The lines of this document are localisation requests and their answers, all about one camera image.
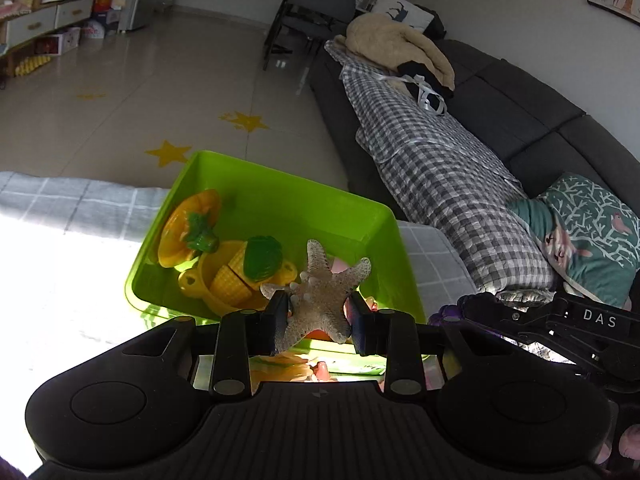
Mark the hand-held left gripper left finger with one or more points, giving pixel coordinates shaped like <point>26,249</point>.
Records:
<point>279,322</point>

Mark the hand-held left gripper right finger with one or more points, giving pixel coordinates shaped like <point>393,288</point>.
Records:
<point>356,322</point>

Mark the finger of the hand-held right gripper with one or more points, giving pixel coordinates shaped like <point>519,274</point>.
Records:
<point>565,350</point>
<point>520,315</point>

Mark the white starfish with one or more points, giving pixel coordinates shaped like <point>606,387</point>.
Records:
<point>320,295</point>

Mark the yellow toy corn green leaf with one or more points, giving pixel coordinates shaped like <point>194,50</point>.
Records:
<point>227,280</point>

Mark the purple toy grapes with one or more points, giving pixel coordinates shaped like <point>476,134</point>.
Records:
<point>445,317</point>

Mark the yellow toy cup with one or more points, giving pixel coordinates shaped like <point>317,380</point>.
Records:
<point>192,285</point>

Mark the green plastic bin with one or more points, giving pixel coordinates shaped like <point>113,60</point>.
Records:
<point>300,200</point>

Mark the yellow toy bell pepper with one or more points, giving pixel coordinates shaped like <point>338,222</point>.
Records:
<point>175,240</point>

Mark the teal patterned cushion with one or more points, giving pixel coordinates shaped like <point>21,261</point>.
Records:
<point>590,230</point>

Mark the grey gingham blanket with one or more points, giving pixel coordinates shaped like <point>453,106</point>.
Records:
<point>435,175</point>

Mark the dark grey sofa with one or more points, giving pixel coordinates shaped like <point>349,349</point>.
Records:
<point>505,115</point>

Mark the yellow star floor sticker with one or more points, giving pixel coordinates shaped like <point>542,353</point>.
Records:
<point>245,121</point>
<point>167,152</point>

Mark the white ribbon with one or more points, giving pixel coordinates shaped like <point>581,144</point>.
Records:
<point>430,100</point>

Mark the black garment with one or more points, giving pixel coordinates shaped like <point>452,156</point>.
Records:
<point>425,72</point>

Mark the beige fleece blanket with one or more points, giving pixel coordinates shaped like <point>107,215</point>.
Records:
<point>390,40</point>

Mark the white cushion with deer print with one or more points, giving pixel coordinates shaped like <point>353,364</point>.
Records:
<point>405,10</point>

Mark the grey chair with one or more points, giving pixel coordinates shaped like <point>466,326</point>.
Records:
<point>320,5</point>

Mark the round printed box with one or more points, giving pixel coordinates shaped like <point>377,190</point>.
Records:
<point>92,30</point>

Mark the white red cardboard box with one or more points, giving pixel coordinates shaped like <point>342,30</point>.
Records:
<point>62,40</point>

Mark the row of yellow toys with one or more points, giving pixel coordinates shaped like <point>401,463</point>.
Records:
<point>32,65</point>

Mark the white wooden cabinet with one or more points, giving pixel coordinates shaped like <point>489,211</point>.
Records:
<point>45,20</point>

